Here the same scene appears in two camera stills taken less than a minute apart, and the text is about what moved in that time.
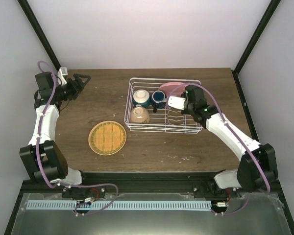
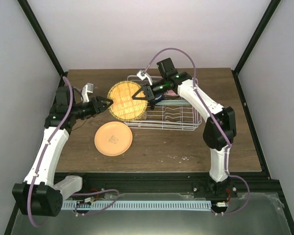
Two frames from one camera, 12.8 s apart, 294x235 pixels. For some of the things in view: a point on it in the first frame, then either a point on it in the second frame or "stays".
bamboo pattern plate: x=107 y=137 → x=125 y=107
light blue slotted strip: x=119 y=205 stays
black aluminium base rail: x=142 y=182 stays
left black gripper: x=75 y=88 → x=99 y=105
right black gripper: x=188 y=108 → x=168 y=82
